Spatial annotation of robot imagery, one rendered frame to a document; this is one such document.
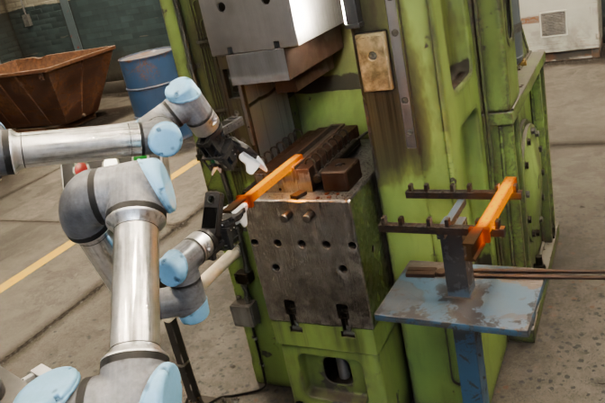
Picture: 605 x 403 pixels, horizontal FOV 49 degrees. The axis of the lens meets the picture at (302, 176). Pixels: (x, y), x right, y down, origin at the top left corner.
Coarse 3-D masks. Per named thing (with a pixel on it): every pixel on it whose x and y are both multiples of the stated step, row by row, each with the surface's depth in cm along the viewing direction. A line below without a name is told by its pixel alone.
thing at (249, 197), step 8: (288, 160) 207; (296, 160) 207; (280, 168) 200; (288, 168) 202; (272, 176) 195; (280, 176) 198; (264, 184) 189; (272, 184) 193; (248, 192) 186; (256, 192) 185; (264, 192) 189; (240, 200) 180; (248, 200) 181; (224, 208) 176; (232, 208) 175
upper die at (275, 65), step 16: (336, 32) 220; (288, 48) 191; (304, 48) 200; (320, 48) 209; (336, 48) 220; (240, 64) 196; (256, 64) 194; (272, 64) 192; (288, 64) 190; (304, 64) 199; (240, 80) 198; (256, 80) 196; (272, 80) 194
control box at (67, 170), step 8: (96, 160) 214; (120, 160) 213; (128, 160) 213; (160, 160) 212; (168, 160) 220; (64, 168) 215; (72, 168) 215; (88, 168) 214; (168, 168) 218; (64, 176) 215; (72, 176) 214; (64, 184) 214
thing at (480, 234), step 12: (504, 180) 174; (516, 180) 175; (504, 192) 167; (492, 204) 162; (504, 204) 164; (492, 216) 156; (468, 228) 151; (480, 228) 149; (468, 240) 145; (480, 240) 149; (468, 252) 144; (480, 252) 147
